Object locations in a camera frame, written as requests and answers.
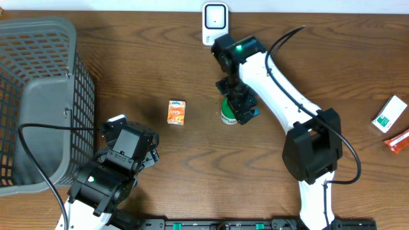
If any green lid jar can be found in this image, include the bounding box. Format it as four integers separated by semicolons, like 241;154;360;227
220;98;237;125

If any orange small carton box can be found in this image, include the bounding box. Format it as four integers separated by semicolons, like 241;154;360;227
167;100;186;125

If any white green box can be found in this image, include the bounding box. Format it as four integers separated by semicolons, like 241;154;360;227
371;95;407;133

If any orange Top chocolate bar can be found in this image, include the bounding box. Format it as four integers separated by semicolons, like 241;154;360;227
384;129;409;155

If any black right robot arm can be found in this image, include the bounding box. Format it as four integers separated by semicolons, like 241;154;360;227
211;34;343;229

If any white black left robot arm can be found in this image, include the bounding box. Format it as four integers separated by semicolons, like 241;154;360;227
56;130;159;229

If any white barcode scanner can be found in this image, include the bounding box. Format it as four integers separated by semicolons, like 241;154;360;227
202;2;229;46

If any grey plastic mesh basket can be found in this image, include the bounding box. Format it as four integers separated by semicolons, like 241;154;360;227
1;17;95;196

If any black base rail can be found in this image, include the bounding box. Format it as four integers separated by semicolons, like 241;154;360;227
136;218;378;230

